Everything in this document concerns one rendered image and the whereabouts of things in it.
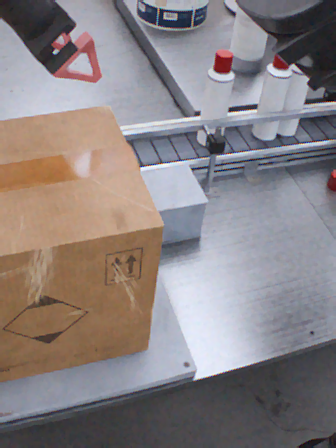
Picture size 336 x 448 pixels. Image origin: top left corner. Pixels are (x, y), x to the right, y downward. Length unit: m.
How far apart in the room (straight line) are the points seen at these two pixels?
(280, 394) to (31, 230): 1.33
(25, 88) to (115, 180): 0.74
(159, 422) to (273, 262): 0.84
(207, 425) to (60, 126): 1.18
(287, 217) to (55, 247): 0.59
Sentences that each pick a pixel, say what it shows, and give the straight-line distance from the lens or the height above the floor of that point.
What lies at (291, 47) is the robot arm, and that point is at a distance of 0.32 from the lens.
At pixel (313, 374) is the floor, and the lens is 1.89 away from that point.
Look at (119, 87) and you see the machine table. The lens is 1.36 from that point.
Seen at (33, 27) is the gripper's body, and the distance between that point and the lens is 0.70.
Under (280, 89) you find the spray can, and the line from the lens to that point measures 1.09.
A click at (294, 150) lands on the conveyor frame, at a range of 1.18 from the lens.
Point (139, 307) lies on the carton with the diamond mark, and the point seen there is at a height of 0.97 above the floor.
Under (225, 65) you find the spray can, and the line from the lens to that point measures 1.02.
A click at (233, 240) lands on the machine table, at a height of 0.83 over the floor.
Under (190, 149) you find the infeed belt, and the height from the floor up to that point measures 0.88.
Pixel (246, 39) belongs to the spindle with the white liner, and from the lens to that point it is 1.35.
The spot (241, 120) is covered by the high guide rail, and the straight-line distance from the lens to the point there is 1.07.
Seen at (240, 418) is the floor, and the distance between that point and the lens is 1.75.
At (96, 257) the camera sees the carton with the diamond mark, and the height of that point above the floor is 1.09.
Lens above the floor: 1.56
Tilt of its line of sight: 46 degrees down
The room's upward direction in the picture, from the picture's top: 8 degrees clockwise
